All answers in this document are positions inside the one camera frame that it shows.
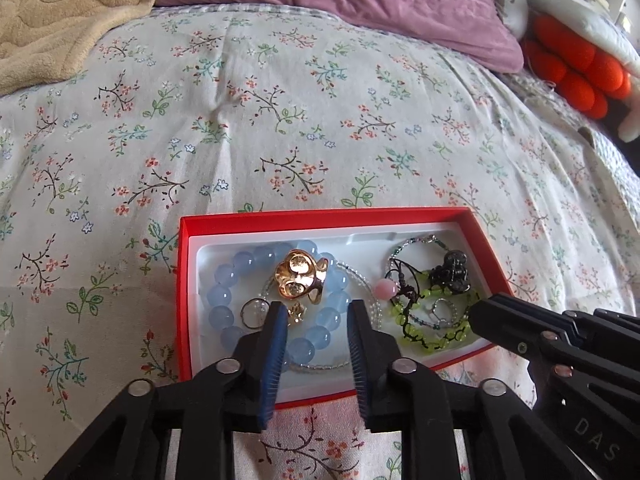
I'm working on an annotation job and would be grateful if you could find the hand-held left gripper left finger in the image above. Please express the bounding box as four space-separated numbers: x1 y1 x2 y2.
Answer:
42 301 290 480

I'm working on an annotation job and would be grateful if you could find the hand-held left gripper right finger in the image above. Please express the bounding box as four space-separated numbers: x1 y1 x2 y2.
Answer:
346 299 601 480

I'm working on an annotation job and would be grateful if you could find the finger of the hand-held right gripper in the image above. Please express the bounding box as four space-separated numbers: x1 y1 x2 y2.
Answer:
492 293 640 356
469 297 640 397

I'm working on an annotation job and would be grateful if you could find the green bead bracelet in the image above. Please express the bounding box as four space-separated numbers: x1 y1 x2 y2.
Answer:
390 272 481 356

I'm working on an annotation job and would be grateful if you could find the blue bead bracelet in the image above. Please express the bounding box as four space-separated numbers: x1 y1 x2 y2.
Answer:
206 241 353 368

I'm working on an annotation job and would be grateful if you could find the gold flower ring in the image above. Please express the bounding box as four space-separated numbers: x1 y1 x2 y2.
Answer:
274 249 331 306

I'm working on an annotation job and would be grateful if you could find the red jewelry box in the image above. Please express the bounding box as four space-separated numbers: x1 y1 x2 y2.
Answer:
176 206 516 408

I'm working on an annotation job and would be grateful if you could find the clear bead strand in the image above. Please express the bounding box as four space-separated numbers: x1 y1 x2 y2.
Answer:
260 260 386 374

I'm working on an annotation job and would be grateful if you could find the floral bedsheet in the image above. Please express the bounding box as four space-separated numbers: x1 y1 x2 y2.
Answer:
0 2 640 480

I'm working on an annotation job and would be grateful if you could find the orange plush toy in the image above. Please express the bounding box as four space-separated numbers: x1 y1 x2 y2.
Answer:
522 12 633 120

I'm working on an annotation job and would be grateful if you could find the beige blanket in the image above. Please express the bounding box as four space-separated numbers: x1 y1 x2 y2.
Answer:
0 0 173 96

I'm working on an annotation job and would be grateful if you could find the small silver ring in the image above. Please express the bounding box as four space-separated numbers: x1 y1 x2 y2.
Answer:
429 298 459 324

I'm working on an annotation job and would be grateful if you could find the pink bead cord bracelet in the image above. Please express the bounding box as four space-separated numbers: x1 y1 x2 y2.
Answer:
372 265 423 311

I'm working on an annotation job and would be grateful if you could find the thin silver green bracelet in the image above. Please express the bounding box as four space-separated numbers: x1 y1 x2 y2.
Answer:
387 236 468 333

